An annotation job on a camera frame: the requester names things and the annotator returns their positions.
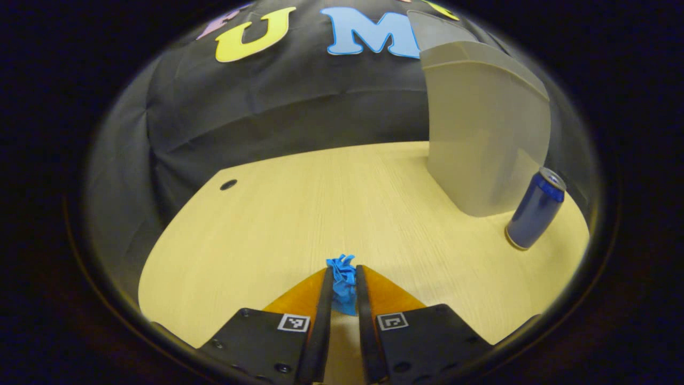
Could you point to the blue paper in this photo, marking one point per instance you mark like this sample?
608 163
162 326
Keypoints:
343 286

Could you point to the wooden desktop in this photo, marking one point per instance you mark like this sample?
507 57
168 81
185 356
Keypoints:
320 214

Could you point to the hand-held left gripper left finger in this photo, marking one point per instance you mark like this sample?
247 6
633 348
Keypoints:
322 326

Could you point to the black desk grommet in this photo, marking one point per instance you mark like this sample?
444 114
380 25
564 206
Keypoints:
228 184

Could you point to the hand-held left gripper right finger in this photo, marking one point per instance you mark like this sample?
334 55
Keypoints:
366 326

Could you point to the black backdrop cloth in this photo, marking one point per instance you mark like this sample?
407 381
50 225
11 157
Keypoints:
267 107

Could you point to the blue pop can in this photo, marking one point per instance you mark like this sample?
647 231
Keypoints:
534 214

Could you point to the white desktop garbage bin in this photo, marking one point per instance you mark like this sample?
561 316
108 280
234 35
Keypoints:
481 149

